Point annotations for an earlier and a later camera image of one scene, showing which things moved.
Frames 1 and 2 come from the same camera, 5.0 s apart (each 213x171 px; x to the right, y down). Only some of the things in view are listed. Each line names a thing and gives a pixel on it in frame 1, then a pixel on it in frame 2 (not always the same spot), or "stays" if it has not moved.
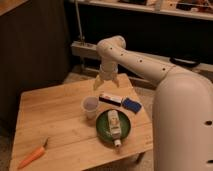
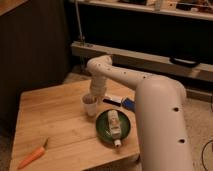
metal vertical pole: [79, 17] stays
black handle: [183, 62] stays
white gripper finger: [116, 80] -> [100, 98]
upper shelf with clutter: [199, 9] stays
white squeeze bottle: [114, 126] stays
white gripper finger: [97, 82] -> [88, 99]
